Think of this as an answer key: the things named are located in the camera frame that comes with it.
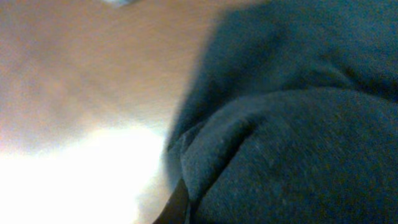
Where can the dark green t-shirt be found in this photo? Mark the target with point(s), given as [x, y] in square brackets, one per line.
[292, 117]

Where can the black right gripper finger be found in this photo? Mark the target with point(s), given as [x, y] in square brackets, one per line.
[176, 208]

